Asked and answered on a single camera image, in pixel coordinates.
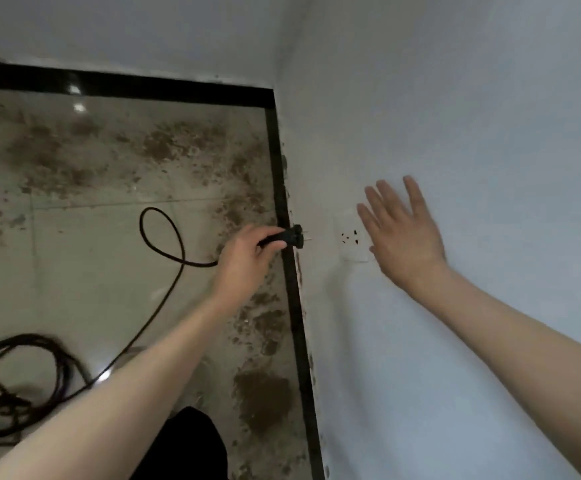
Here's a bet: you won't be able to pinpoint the black power cord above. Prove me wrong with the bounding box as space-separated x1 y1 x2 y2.
0 207 314 448

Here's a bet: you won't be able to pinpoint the black baseboard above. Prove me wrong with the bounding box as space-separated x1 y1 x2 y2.
0 59 327 480

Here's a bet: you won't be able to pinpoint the white wall socket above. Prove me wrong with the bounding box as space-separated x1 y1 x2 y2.
334 209 375 264

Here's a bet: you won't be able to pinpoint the black trousers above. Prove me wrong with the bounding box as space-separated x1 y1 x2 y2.
130 405 229 480

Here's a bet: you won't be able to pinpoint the person's left forearm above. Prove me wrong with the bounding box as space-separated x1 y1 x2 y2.
0 292 239 480

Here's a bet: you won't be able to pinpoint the person's right forearm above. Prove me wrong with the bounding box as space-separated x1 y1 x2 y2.
408 264 581 480

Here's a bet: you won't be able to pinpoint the person's right hand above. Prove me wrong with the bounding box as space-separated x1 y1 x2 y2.
355 175 449 295

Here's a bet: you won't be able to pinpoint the person's left hand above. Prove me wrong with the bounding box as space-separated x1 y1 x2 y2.
209 224 289 315

